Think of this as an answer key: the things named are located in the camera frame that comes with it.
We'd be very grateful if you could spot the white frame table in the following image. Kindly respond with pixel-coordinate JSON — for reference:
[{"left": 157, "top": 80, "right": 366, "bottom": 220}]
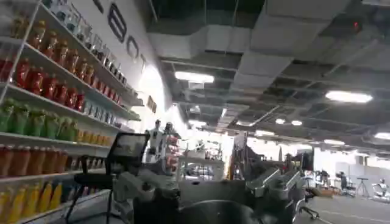
[{"left": 175, "top": 155, "right": 225, "bottom": 183}]

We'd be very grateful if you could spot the white humanoid robot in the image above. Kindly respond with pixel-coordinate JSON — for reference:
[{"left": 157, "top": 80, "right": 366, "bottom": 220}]
[{"left": 145, "top": 119, "right": 166, "bottom": 165}]

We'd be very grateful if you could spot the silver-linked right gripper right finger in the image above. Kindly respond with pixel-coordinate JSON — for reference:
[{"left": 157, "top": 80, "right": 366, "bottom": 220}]
[{"left": 246, "top": 168, "right": 304, "bottom": 202}]

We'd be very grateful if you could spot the white shelf with drink bottles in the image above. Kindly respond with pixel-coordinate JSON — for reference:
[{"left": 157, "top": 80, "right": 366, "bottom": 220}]
[{"left": 0, "top": 0, "right": 144, "bottom": 224}]

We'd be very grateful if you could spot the black camera tripod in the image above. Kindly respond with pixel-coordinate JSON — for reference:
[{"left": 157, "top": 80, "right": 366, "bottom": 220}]
[{"left": 355, "top": 177, "right": 370, "bottom": 198}]

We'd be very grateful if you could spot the small white robot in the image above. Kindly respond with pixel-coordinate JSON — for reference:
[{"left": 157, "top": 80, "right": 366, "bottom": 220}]
[{"left": 371, "top": 178, "right": 390, "bottom": 199}]

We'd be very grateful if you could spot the rack with red goods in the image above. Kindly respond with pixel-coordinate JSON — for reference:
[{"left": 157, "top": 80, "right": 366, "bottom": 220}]
[{"left": 163, "top": 121, "right": 181, "bottom": 175}]

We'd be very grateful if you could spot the white ceiling air duct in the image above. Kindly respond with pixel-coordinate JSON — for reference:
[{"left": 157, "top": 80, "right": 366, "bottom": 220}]
[{"left": 147, "top": 0, "right": 351, "bottom": 128}]

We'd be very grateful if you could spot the rectangular ceiling light panel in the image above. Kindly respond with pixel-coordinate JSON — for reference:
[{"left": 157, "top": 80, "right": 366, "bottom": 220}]
[
  {"left": 324, "top": 90, "right": 374, "bottom": 104},
  {"left": 174, "top": 71, "right": 215, "bottom": 84}
]

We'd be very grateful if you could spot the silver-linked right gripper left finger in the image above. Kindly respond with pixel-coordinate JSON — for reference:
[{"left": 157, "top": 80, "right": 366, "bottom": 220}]
[{"left": 112, "top": 169, "right": 181, "bottom": 212}]

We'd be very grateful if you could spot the small wall plaque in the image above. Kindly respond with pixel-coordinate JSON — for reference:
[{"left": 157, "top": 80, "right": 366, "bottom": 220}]
[{"left": 146, "top": 95, "right": 158, "bottom": 114}]

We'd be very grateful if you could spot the black mesh office chair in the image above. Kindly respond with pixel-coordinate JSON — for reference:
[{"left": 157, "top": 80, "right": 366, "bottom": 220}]
[{"left": 65, "top": 131, "right": 151, "bottom": 224}]

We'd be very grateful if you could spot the black swivel office chair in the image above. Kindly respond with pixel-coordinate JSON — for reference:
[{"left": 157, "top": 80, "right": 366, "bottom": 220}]
[{"left": 299, "top": 178, "right": 321, "bottom": 220}]

